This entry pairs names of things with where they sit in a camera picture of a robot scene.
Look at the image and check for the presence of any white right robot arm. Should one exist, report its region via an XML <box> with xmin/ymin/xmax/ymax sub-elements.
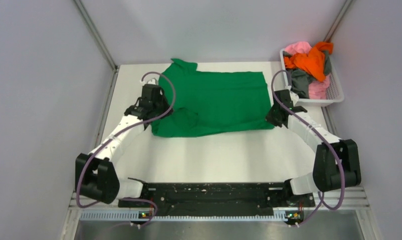
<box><xmin>265</xmin><ymin>89</ymin><xmax>362</xmax><ymax>206</ymax></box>

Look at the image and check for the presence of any grey t-shirt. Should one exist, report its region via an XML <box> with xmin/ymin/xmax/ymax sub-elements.
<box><xmin>282</xmin><ymin>49</ymin><xmax>333</xmax><ymax>99</ymax></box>

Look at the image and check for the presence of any white slotted cable duct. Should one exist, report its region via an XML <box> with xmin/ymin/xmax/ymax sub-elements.
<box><xmin>79</xmin><ymin>210</ymin><xmax>288</xmax><ymax>222</ymax></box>

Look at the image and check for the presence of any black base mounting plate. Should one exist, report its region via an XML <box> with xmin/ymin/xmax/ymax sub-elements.
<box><xmin>118</xmin><ymin>182</ymin><xmax>316</xmax><ymax>217</ymax></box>

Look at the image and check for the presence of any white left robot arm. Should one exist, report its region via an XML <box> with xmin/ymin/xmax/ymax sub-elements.
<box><xmin>75</xmin><ymin>84</ymin><xmax>176</xmax><ymax>208</ymax></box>

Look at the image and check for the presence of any pink t-shirt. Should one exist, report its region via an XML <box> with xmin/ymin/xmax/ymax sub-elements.
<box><xmin>284</xmin><ymin>41</ymin><xmax>331</xmax><ymax>100</ymax></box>

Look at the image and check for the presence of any aluminium frame rail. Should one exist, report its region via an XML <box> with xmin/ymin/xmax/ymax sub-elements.
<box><xmin>323</xmin><ymin>0</ymin><xmax>356</xmax><ymax>43</ymax></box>
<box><xmin>72</xmin><ymin>0</ymin><xmax>119</xmax><ymax>147</ymax></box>

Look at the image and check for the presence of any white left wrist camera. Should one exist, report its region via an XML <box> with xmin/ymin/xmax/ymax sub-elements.
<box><xmin>140</xmin><ymin>77</ymin><xmax>159</xmax><ymax>86</ymax></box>

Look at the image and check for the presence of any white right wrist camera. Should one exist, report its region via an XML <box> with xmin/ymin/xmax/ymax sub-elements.
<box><xmin>285</xmin><ymin>86</ymin><xmax>300</xmax><ymax>106</ymax></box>

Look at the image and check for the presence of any aluminium frame rail left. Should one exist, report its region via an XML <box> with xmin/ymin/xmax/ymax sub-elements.
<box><xmin>72</xmin><ymin>0</ymin><xmax>119</xmax><ymax>147</ymax></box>

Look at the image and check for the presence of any green t-shirt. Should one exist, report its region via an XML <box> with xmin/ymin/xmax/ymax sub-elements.
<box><xmin>151</xmin><ymin>58</ymin><xmax>274</xmax><ymax>138</ymax></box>

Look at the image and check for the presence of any white laundry basket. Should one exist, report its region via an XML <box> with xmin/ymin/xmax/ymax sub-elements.
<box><xmin>279</xmin><ymin>48</ymin><xmax>344</xmax><ymax>107</ymax></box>

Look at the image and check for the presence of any aluminium front rail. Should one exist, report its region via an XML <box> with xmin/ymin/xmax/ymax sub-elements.
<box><xmin>68</xmin><ymin>186</ymin><xmax>370</xmax><ymax>210</ymax></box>

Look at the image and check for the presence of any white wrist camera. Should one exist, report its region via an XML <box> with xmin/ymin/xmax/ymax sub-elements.
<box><xmin>285</xmin><ymin>86</ymin><xmax>300</xmax><ymax>106</ymax></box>
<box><xmin>140</xmin><ymin>77</ymin><xmax>159</xmax><ymax>86</ymax></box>

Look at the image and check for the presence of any orange t-shirt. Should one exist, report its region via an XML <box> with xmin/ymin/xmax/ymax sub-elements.
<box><xmin>283</xmin><ymin>41</ymin><xmax>334</xmax><ymax>82</ymax></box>

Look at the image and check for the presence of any aluminium frame rail right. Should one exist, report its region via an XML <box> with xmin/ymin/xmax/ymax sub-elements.
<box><xmin>323</xmin><ymin>0</ymin><xmax>356</xmax><ymax>43</ymax></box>

